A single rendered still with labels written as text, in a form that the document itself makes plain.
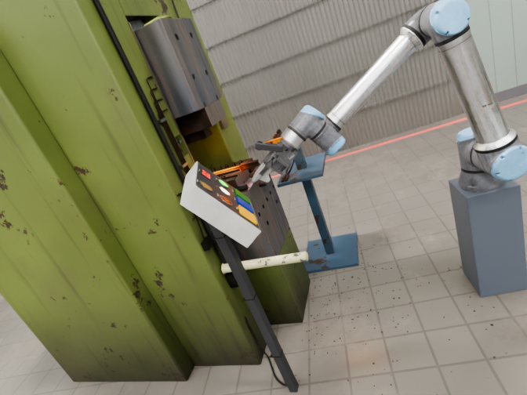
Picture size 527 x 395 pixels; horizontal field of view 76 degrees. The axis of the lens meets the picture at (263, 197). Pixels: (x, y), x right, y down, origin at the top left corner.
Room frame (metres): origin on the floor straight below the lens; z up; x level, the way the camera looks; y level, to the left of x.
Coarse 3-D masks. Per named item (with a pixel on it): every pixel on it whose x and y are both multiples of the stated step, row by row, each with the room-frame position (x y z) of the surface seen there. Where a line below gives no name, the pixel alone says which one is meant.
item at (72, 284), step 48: (0, 96) 1.51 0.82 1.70; (0, 144) 1.57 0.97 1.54; (48, 144) 1.55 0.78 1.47; (0, 192) 1.65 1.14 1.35; (48, 192) 1.54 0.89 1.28; (0, 240) 1.74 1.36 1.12; (48, 240) 1.62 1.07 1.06; (96, 240) 1.51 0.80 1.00; (0, 288) 1.86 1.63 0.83; (48, 288) 1.71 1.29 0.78; (96, 288) 1.58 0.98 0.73; (144, 288) 1.58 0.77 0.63; (48, 336) 1.83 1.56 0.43; (96, 336) 1.68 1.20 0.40; (144, 336) 1.54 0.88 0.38
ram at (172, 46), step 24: (168, 24) 1.65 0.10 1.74; (192, 24) 1.87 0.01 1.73; (144, 48) 1.66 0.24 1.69; (168, 48) 1.62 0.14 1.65; (192, 48) 1.78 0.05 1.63; (168, 72) 1.64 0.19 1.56; (192, 72) 1.68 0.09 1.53; (168, 96) 1.66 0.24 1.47; (192, 96) 1.62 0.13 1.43; (216, 96) 1.83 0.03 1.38
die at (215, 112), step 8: (216, 104) 1.79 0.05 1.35; (200, 112) 1.67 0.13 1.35; (208, 112) 1.67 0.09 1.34; (216, 112) 1.76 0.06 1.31; (224, 112) 1.84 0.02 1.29; (176, 120) 1.72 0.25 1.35; (184, 120) 1.71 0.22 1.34; (192, 120) 1.69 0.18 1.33; (200, 120) 1.68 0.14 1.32; (208, 120) 1.66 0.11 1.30; (216, 120) 1.72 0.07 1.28; (184, 128) 1.72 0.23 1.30; (192, 128) 1.70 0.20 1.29; (200, 128) 1.68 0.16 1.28
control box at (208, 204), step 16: (192, 176) 1.18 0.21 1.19; (208, 176) 1.24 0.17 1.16; (192, 192) 1.03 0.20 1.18; (208, 192) 1.06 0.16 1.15; (192, 208) 1.03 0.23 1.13; (208, 208) 1.03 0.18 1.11; (224, 208) 1.03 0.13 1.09; (224, 224) 1.03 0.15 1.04; (240, 224) 1.03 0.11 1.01; (256, 224) 1.08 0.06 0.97; (240, 240) 1.03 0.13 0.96
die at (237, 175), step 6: (228, 168) 1.88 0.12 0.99; (222, 174) 1.79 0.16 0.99; (228, 174) 1.76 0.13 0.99; (234, 174) 1.72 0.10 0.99; (240, 174) 1.73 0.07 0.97; (246, 174) 1.80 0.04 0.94; (228, 180) 1.68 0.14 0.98; (234, 180) 1.66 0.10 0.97; (240, 180) 1.71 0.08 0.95; (234, 186) 1.66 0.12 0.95
